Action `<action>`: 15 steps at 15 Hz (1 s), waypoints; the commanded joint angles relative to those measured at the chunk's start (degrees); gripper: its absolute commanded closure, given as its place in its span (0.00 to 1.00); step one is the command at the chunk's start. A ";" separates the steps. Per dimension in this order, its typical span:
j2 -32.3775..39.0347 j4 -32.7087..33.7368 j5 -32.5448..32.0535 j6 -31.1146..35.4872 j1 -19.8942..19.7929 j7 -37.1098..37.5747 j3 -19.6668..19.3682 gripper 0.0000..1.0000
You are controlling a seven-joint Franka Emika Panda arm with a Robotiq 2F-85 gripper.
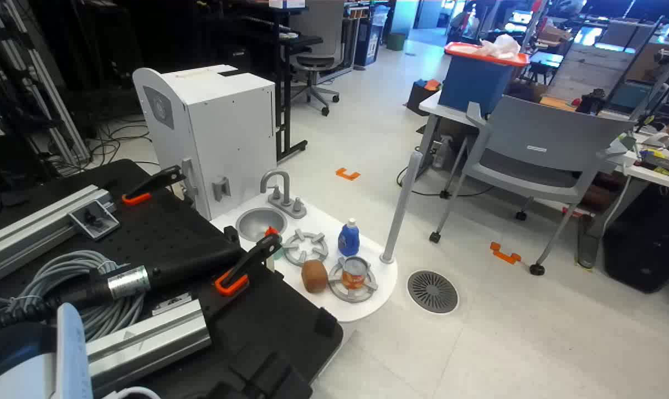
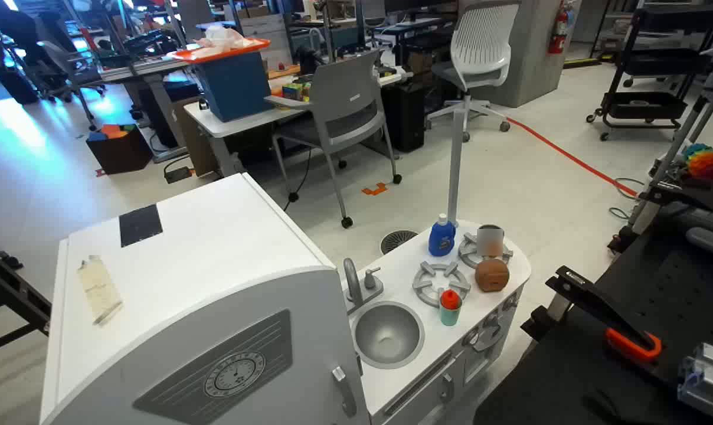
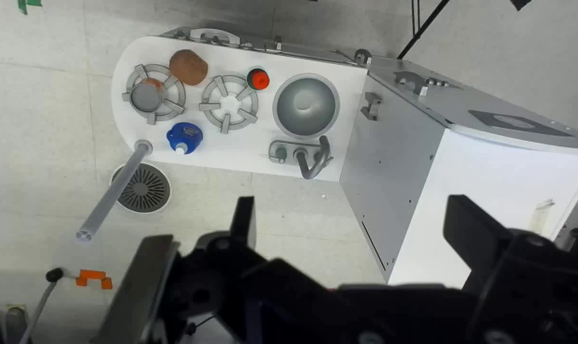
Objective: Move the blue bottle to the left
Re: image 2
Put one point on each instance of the brown round ball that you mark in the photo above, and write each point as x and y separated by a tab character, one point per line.
492	275

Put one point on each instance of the paper label tag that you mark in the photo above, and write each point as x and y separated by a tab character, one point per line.
100	290

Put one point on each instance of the grey toy burner under can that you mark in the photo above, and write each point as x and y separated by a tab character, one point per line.
469	253

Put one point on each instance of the grey upright pole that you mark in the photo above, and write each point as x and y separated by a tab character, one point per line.
456	173

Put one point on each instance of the white office chair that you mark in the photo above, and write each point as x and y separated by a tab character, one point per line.
482	48

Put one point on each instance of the round dark floor cover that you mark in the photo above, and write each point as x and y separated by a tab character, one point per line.
397	239

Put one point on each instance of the silver metal bracket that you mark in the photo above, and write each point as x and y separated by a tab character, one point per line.
706	382

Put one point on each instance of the black trash bin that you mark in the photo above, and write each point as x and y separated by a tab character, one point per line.
406	115

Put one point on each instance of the small orange floor scrap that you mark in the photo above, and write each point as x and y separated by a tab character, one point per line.
374	189

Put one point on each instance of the black utility cart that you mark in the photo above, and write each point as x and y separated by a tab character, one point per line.
655	62

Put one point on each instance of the small bottle red cap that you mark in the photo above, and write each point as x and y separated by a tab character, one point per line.
450	308

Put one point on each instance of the red fire extinguisher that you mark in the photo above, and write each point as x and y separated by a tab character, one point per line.
558	28

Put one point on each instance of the black square panel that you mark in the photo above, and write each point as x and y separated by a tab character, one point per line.
139	226

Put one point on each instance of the open tin can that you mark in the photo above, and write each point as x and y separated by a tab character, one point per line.
490	239

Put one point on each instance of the white toy kitchen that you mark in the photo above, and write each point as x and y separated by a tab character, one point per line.
215	316

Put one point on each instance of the grey toy faucet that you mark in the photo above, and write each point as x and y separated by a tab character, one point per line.
355	284

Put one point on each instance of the round metal sink bowl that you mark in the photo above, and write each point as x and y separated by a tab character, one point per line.
388	334

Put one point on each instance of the grey toy burner empty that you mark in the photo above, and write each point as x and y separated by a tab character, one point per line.
427	284

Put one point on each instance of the white work table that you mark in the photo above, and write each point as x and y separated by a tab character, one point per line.
229	122

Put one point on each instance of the black box orange items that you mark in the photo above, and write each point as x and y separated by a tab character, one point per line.
118	147

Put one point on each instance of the colourful feather duster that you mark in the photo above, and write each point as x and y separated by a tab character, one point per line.
711	166

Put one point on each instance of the orange bin lid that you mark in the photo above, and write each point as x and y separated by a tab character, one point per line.
222	50

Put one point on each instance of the grey office chair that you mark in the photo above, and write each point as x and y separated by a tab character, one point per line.
346	102

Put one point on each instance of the blue storage bin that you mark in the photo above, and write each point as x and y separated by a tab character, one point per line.
235	87

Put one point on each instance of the black metal frame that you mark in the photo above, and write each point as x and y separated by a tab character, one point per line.
6	291

